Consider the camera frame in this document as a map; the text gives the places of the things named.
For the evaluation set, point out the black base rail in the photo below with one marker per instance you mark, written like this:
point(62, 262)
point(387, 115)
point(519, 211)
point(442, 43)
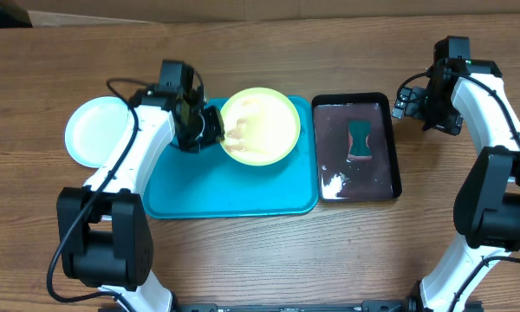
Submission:
point(366, 306)

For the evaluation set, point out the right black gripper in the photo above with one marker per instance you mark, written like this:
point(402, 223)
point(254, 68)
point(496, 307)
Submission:
point(452, 125)

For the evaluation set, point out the cardboard backdrop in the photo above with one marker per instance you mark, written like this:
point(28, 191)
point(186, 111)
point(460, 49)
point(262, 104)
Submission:
point(167, 11)

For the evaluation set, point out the black rectangular tray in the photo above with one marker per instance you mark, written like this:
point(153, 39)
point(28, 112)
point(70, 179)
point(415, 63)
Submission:
point(345, 180)

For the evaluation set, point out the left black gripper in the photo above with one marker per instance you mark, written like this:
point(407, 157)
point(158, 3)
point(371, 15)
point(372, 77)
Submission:
point(215, 135)

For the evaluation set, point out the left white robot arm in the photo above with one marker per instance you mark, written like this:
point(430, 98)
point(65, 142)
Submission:
point(106, 247)

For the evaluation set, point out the teal plastic tray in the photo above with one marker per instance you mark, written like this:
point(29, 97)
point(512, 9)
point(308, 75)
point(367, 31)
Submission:
point(211, 184)

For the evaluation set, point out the light blue plate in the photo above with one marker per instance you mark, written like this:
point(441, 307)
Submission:
point(94, 129)

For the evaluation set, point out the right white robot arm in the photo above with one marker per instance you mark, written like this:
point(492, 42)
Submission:
point(466, 92)

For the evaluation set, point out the green sponge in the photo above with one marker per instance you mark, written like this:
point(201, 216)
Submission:
point(358, 135)

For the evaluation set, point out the yellow plate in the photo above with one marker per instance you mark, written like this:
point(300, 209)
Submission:
point(261, 126)

